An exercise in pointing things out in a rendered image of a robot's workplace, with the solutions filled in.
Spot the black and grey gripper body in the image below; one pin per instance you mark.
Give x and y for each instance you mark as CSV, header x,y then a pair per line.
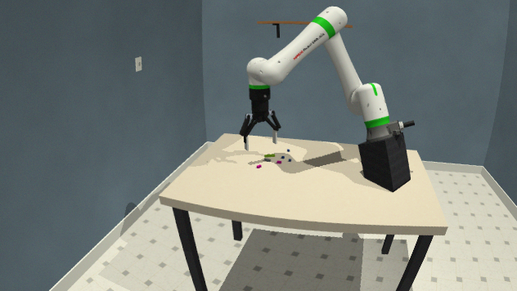
x,y
258,108

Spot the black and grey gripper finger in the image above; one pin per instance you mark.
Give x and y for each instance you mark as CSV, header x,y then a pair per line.
x,y
245,130
275,128

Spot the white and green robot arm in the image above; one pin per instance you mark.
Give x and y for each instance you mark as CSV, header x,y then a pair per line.
x,y
369,97

